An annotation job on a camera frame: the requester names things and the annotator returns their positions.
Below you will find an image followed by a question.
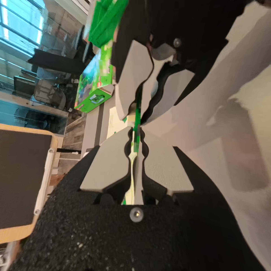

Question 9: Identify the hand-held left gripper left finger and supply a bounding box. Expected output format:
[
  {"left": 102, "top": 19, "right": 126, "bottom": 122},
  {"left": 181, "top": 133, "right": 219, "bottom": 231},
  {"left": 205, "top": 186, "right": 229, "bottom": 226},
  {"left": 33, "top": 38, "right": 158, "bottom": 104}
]
[{"left": 80, "top": 126, "right": 133, "bottom": 193}]

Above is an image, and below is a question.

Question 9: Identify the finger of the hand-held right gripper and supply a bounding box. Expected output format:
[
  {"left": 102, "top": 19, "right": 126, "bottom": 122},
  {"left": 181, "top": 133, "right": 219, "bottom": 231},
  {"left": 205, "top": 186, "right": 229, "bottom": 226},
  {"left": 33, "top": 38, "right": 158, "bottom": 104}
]
[
  {"left": 141, "top": 64, "right": 195, "bottom": 124},
  {"left": 115, "top": 40, "right": 154, "bottom": 121}
]

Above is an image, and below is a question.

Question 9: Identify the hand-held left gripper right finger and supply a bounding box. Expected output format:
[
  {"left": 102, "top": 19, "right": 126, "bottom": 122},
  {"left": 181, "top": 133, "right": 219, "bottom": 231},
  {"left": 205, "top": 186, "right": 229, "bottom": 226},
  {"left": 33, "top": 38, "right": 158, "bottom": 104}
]
[{"left": 140, "top": 127, "right": 194, "bottom": 194}]

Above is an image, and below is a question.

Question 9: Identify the green plastic bag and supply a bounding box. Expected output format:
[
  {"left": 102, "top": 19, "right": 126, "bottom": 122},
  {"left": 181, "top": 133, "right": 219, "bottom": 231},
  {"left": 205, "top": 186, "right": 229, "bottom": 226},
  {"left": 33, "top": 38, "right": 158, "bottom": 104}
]
[{"left": 87, "top": 0, "right": 129, "bottom": 48}]

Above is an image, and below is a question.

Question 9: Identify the grey office chair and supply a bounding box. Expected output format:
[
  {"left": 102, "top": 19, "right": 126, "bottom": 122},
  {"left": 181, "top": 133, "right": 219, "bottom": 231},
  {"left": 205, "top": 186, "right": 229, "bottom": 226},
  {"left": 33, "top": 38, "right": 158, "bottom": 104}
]
[{"left": 33, "top": 79, "right": 67, "bottom": 111}]

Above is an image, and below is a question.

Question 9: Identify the black table with wooden edge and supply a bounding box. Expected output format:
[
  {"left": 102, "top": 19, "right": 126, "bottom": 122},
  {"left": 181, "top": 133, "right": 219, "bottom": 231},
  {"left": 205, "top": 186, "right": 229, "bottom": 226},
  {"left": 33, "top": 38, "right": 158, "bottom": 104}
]
[{"left": 0, "top": 123, "right": 58, "bottom": 245}]

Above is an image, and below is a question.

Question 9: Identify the building instruction booklet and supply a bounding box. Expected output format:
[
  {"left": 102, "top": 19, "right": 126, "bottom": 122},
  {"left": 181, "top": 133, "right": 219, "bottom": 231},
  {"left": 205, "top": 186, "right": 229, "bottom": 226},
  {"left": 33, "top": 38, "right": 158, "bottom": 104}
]
[{"left": 107, "top": 107, "right": 137, "bottom": 206}]

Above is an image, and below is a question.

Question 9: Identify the green building set box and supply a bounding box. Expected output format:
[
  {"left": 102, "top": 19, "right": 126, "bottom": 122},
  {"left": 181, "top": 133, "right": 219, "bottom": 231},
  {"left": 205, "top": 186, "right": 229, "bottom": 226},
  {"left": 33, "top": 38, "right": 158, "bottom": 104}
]
[{"left": 74, "top": 40, "right": 115, "bottom": 114}]

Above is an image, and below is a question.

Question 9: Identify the window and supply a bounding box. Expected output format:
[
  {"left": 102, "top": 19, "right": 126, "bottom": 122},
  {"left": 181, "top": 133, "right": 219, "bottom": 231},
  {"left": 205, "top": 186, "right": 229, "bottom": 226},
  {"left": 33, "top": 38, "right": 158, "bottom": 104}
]
[{"left": 0, "top": 0, "right": 46, "bottom": 57}]

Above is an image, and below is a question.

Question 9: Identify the green brick model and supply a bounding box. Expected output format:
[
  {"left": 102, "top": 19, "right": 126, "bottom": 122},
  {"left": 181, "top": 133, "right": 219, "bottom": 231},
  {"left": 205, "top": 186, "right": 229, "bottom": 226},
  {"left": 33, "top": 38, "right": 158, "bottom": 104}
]
[{"left": 131, "top": 85, "right": 142, "bottom": 153}]

